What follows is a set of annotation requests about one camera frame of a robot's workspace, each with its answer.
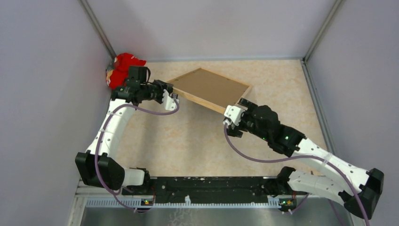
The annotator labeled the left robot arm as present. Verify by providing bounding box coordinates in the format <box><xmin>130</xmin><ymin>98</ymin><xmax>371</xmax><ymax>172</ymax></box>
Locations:
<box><xmin>75</xmin><ymin>66</ymin><xmax>179</xmax><ymax>195</ymax></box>

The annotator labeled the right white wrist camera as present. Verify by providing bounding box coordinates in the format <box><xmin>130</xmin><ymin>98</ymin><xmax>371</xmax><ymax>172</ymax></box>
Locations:
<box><xmin>223</xmin><ymin>105</ymin><xmax>245</xmax><ymax>126</ymax></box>

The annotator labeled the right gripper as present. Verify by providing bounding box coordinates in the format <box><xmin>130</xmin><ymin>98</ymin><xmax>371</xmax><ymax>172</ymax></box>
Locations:
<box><xmin>225</xmin><ymin>98</ymin><xmax>271</xmax><ymax>142</ymax></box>

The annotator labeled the brown backing board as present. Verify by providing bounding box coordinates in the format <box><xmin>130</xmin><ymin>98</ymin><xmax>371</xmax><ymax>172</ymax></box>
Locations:
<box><xmin>169</xmin><ymin>69</ymin><xmax>250</xmax><ymax>106</ymax></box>

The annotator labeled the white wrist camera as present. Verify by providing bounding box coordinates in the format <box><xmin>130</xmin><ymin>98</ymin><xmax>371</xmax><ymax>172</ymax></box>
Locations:
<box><xmin>223</xmin><ymin>105</ymin><xmax>245</xmax><ymax>126</ymax></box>
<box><xmin>162</xmin><ymin>89</ymin><xmax>179</xmax><ymax>111</ymax></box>

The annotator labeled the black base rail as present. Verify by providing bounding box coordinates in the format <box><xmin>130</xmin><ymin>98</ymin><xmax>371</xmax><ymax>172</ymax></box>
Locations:
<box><xmin>121</xmin><ymin>176</ymin><xmax>308</xmax><ymax>205</ymax></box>

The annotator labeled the red cloth doll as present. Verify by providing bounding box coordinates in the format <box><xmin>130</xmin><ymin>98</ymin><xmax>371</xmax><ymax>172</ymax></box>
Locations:
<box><xmin>105</xmin><ymin>53</ymin><xmax>147</xmax><ymax>90</ymax></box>

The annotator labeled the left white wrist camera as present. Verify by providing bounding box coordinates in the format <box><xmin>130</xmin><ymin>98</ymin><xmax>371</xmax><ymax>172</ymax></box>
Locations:
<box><xmin>162</xmin><ymin>89</ymin><xmax>179</xmax><ymax>111</ymax></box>

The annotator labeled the wooden picture frame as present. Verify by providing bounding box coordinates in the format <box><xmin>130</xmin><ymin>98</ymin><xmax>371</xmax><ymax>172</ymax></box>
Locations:
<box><xmin>166</xmin><ymin>67</ymin><xmax>253</xmax><ymax>115</ymax></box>

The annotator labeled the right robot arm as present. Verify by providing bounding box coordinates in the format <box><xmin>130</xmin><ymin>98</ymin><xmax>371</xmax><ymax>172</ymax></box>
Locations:
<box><xmin>223</xmin><ymin>98</ymin><xmax>384</xmax><ymax>221</ymax></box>

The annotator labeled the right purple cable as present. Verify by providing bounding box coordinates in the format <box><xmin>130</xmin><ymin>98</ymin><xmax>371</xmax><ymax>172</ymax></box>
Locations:
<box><xmin>223</xmin><ymin>120</ymin><xmax>365</xmax><ymax>226</ymax></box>

